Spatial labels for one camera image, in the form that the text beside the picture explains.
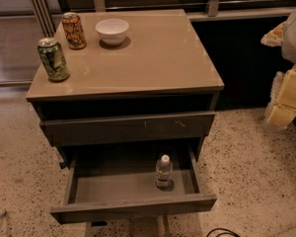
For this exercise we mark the orange soda can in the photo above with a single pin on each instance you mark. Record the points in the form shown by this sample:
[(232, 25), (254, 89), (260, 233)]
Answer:
[(73, 30)]

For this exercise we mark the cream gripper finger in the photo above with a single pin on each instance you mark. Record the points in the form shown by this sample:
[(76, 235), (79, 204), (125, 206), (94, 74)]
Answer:
[(274, 37)]

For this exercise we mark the white ceramic bowl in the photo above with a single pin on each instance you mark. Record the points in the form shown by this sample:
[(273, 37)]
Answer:
[(112, 31)]

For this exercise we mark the closed top drawer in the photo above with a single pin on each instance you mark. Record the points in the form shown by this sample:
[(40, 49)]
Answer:
[(85, 131)]

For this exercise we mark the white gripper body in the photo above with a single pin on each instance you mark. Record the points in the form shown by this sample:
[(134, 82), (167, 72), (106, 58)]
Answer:
[(295, 39)]

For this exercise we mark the open middle drawer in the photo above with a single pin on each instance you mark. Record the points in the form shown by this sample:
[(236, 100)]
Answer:
[(119, 181)]

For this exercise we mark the grey drawer cabinet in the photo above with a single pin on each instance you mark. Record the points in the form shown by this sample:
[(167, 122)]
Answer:
[(161, 68)]

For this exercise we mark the clear plastic water bottle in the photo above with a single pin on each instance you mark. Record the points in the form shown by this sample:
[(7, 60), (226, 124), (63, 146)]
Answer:
[(164, 168)]

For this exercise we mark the green soda can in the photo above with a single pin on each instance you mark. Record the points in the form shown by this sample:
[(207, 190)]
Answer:
[(53, 60)]

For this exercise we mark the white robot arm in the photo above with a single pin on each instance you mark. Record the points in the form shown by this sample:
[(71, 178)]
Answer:
[(288, 48)]

